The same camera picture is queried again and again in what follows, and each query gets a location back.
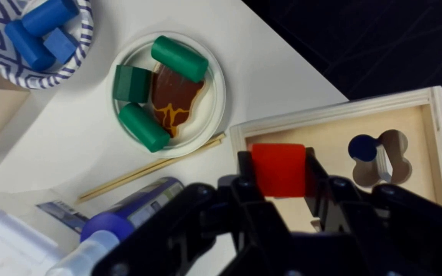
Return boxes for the green square block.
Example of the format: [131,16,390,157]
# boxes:
[112,65,155,105]

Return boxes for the wooden shape sorter cube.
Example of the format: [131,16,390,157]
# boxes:
[229,85,442,247]

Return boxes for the brown giraffe pattern piece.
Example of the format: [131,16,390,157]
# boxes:
[151,65,206,139]

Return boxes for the blue spray bottle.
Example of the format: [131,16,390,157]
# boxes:
[46,177,186,276]

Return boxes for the red wooden block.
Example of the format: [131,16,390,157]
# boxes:
[250,143,310,200]

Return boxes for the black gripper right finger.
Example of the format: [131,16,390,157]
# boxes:
[303,148,347,228]

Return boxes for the dark blue round block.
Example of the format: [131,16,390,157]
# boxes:
[347,134,381,163]

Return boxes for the small white plate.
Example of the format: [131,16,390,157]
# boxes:
[109,31,229,157]

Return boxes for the blue cylinder block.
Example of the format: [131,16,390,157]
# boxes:
[5,21,57,74]

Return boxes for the blue patterned paper plate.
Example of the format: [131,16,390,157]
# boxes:
[0,0,95,91]

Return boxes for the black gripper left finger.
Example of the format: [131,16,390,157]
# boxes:
[237,149,284,237]

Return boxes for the small blue cube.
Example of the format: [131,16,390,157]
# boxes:
[42,28,80,67]

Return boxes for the wooden chopstick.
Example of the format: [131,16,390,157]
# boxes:
[80,136,227,205]
[77,131,227,203]

